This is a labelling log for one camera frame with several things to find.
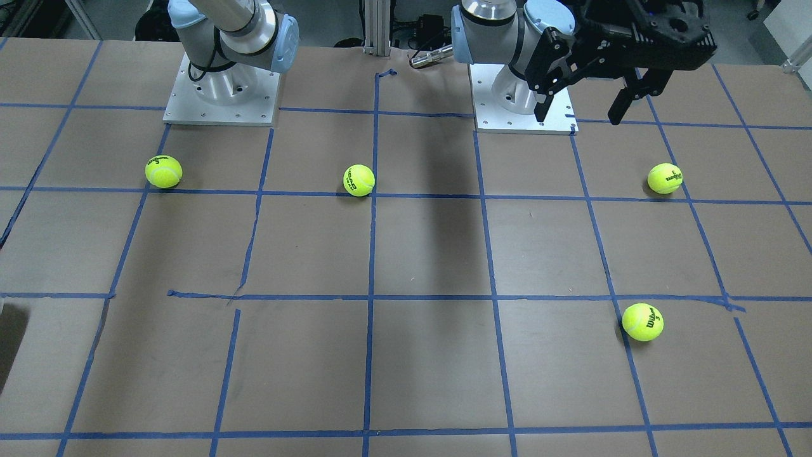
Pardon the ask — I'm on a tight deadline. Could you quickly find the centre Head tennis ball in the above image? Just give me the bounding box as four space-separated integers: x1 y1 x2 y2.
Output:
343 164 376 197

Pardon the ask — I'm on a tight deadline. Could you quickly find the aluminium frame post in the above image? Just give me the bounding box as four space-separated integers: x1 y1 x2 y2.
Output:
360 0 393 57

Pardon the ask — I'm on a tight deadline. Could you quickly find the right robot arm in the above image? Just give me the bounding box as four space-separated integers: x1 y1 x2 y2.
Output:
167 1 299 105

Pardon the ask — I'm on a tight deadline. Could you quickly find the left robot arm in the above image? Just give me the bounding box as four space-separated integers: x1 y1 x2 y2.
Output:
450 1 718 125

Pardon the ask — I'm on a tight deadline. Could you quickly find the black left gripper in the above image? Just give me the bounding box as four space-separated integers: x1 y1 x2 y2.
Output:
524 1 718 125

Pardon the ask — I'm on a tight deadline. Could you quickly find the silver metal cylinder tool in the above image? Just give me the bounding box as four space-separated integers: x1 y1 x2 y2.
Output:
409 44 454 70

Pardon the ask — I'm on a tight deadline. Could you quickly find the tennis ball near grid cross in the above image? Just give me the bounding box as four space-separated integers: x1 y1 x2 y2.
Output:
621 303 664 342

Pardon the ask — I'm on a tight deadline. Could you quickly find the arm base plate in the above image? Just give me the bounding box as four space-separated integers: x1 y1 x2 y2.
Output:
469 64 579 135
162 55 282 128

